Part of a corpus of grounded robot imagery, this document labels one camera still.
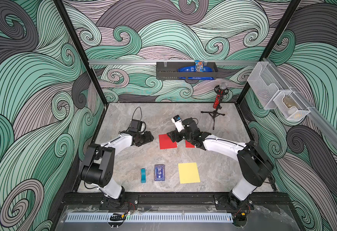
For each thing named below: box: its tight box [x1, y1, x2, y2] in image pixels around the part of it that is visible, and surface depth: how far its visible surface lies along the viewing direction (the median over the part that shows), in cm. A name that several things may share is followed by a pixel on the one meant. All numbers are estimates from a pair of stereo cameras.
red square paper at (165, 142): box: [158, 133, 178, 150], surface depth 97 cm
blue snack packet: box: [178, 60, 215, 80], surface depth 93 cm
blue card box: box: [154, 164, 166, 182], surface depth 83 cm
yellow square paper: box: [178, 162, 201, 184], surface depth 86 cm
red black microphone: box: [212, 82, 229, 109], surface depth 98 cm
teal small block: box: [140, 168, 146, 184], surface depth 84 cm
